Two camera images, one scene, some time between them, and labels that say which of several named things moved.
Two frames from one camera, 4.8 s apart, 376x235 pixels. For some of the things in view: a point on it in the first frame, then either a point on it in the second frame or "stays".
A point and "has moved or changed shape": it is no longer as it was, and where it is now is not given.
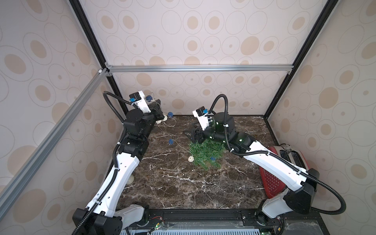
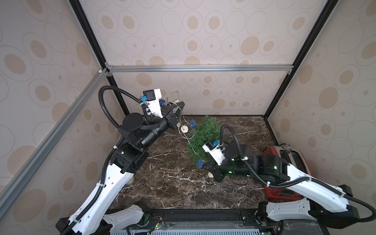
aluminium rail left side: x=9 y=190 stays
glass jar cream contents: x=130 y=179 stays
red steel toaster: x=273 y=184 stays
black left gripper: x=157 y=109 -> x=172 y=117
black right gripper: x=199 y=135 -> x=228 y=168
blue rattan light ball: x=149 y=98 has moved or changed shape
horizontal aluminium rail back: x=282 y=68 stays
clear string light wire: x=173 y=140 -> x=176 y=90
